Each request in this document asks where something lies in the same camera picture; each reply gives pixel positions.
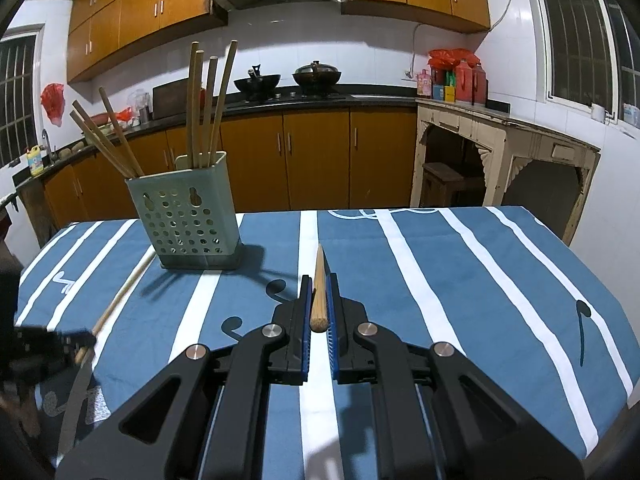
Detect dark barred window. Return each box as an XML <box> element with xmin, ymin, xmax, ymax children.
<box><xmin>0</xmin><ymin>32</ymin><xmax>41</xmax><ymax>168</ymax></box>

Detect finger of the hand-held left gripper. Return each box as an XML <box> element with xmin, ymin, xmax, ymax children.
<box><xmin>15</xmin><ymin>326</ymin><xmax>97</xmax><ymax>362</ymax></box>

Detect dark cutting board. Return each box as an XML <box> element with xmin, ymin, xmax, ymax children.
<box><xmin>151</xmin><ymin>80</ymin><xmax>192</xmax><ymax>120</ymax></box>

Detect wooden lower kitchen cabinets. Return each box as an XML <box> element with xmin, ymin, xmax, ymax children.
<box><xmin>42</xmin><ymin>105</ymin><xmax>418</xmax><ymax>233</ymax></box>

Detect yellow detergent bottle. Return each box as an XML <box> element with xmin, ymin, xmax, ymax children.
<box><xmin>27</xmin><ymin>144</ymin><xmax>46</xmax><ymax>177</ymax></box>

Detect red plastic bag on wall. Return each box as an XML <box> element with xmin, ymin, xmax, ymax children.
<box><xmin>40</xmin><ymin>83</ymin><xmax>66</xmax><ymax>127</ymax></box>

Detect white wall cable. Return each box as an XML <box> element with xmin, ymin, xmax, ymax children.
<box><xmin>410</xmin><ymin>0</ymin><xmax>526</xmax><ymax>76</ymax></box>

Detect green perforated utensil holder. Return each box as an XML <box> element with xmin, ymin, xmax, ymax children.
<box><xmin>125</xmin><ymin>151</ymin><xmax>244</xmax><ymax>271</ymax></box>

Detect red plastic bag on jugs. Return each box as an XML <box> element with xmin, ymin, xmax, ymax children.
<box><xmin>428</xmin><ymin>49</ymin><xmax>475</xmax><ymax>70</ymax></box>

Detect small wooden stool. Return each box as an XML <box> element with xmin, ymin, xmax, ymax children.
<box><xmin>422</xmin><ymin>161</ymin><xmax>463</xmax><ymax>206</ymax></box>

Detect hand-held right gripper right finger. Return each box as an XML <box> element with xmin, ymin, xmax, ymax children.
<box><xmin>326</xmin><ymin>274</ymin><xmax>586</xmax><ymax>480</ymax></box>

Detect clear glass jar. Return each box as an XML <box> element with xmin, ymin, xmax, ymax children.
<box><xmin>127</xmin><ymin>89</ymin><xmax>151</xmax><ymax>121</ymax></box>

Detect black wok with lid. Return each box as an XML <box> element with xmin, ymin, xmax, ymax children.
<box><xmin>292</xmin><ymin>61</ymin><xmax>342</xmax><ymax>92</ymax></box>

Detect worn cream wooden table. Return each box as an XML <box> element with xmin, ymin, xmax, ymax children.
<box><xmin>410</xmin><ymin>97</ymin><xmax>601</xmax><ymax>247</ymax></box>

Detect red plastic jug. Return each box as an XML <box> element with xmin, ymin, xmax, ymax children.
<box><xmin>472</xmin><ymin>63</ymin><xmax>488</xmax><ymax>106</ymax></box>
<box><xmin>456</xmin><ymin>59</ymin><xmax>475</xmax><ymax>103</ymax></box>

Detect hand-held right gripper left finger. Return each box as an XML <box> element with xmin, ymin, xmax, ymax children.
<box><xmin>55</xmin><ymin>274</ymin><xmax>313</xmax><ymax>480</ymax></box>

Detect blue white striped tablecloth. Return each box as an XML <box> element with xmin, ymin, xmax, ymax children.
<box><xmin>14</xmin><ymin>205</ymin><xmax>635</xmax><ymax>480</ymax></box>

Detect gas stove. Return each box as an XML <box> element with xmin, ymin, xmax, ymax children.
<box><xmin>227</xmin><ymin>89</ymin><xmax>348</xmax><ymax>103</ymax></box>

